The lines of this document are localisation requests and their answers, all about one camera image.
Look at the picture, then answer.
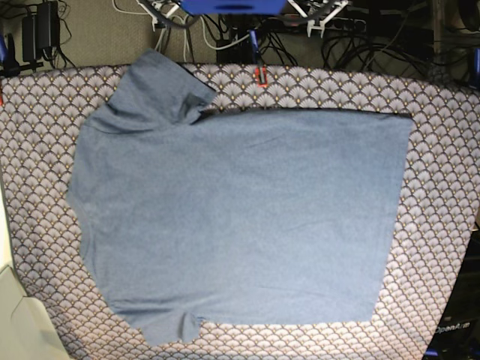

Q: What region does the blue T-shirt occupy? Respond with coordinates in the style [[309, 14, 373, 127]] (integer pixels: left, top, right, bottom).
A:
[[67, 50, 413, 346]]

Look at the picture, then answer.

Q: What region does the red and black clamp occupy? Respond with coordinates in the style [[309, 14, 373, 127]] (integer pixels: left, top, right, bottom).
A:
[[254, 66, 268, 88]]

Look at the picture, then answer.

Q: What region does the black power strip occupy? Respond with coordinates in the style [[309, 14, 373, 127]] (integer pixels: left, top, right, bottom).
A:
[[302, 13, 367, 33]]

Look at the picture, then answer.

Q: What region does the blue box at top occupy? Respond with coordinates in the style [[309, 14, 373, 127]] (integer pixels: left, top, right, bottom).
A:
[[181, 0, 287, 15]]

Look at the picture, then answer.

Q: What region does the fan-patterned tablecloth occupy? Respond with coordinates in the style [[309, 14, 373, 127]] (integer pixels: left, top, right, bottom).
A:
[[1, 64, 479, 359]]

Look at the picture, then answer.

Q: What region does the black power adapter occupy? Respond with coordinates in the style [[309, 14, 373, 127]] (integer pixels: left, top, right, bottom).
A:
[[22, 1, 60, 62]]

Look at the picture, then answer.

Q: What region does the black OpenArm base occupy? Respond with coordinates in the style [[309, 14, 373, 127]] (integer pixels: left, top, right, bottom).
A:
[[423, 230, 479, 359]]

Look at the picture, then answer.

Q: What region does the white cable bundle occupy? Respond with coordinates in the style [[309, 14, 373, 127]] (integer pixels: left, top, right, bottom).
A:
[[112, 0, 251, 63]]

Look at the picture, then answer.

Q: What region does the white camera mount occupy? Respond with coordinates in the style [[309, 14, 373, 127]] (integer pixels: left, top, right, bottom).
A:
[[136, 0, 186, 30], [287, 0, 350, 38]]

